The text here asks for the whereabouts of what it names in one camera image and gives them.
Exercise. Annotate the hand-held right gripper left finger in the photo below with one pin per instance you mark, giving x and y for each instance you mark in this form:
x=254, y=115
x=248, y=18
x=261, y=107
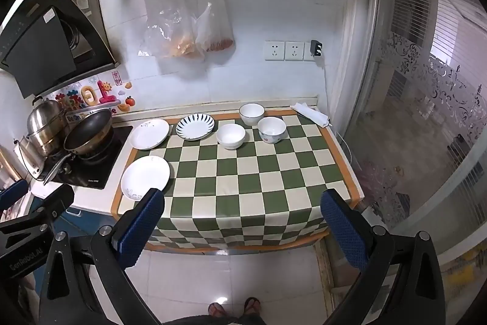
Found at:
x=140, y=222

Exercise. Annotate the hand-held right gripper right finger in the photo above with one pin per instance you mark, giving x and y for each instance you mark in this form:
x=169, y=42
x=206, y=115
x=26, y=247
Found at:
x=342, y=229

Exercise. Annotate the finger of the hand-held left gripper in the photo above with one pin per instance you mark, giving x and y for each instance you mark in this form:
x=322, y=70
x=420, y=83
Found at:
x=57, y=200
x=15, y=192

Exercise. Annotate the blue striped plate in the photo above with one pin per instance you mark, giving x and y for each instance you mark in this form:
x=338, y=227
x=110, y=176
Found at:
x=194, y=126

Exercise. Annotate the floral white bowl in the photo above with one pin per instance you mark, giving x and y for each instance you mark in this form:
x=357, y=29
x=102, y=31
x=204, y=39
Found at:
x=271, y=130

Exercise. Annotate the steel kettle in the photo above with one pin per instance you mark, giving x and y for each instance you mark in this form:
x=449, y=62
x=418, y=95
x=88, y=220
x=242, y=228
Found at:
x=28, y=157

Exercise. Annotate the blue base cabinet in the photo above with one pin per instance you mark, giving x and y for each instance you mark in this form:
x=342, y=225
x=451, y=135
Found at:
x=89, y=222

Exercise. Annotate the white plate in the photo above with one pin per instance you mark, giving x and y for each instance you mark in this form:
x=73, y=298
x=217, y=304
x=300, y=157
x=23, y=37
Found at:
x=149, y=134
x=144, y=176

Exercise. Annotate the black induction cooktop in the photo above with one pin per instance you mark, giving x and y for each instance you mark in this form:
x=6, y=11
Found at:
x=95, y=169

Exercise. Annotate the dark frying pan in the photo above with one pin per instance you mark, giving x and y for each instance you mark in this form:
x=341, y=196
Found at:
x=89, y=132

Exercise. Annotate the stacked steel steamer pot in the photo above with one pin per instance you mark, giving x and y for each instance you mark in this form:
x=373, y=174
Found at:
x=45, y=119

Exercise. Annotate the green checkered table mat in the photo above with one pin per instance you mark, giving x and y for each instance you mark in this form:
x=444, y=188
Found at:
x=266, y=188

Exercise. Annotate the person's left sandalled foot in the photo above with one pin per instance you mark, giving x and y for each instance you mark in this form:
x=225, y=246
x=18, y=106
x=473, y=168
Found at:
x=217, y=309

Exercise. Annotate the person's sandalled foot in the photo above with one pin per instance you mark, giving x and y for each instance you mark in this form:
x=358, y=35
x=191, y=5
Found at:
x=252, y=305
x=217, y=309

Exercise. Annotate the person's right sandalled foot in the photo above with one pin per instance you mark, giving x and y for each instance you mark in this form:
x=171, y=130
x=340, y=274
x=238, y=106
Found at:
x=252, y=305

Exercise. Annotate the folded white cloth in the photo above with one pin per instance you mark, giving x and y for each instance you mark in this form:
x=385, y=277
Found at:
x=310, y=113

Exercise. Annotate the person's dark clothing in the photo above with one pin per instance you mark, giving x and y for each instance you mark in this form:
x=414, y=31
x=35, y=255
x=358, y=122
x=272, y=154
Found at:
x=217, y=320

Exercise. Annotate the plain white bowl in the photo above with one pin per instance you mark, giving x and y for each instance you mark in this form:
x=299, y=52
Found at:
x=231, y=136

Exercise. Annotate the white bowl with dark rim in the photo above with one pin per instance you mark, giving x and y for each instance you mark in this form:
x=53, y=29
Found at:
x=251, y=113

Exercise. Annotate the patterned glass sliding door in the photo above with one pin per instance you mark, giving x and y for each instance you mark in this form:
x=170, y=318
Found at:
x=418, y=100

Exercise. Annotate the black range hood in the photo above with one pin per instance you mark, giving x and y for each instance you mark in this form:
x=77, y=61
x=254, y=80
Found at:
x=38, y=39

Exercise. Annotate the black plug adapter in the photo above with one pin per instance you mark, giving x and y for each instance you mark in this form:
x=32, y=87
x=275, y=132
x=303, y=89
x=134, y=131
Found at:
x=316, y=48

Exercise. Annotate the clear plastic bag orange contents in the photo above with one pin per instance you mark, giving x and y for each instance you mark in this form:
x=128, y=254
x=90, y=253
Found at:
x=175, y=32

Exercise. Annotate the clear plastic bag red contents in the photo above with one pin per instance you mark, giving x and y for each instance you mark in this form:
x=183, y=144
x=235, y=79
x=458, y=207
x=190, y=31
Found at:
x=215, y=28

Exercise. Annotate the colourful wall stickers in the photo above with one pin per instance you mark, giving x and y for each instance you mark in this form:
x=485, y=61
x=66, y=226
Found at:
x=89, y=96

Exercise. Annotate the white wall socket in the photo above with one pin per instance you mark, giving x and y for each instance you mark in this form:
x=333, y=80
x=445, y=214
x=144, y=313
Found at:
x=274, y=51
x=294, y=51

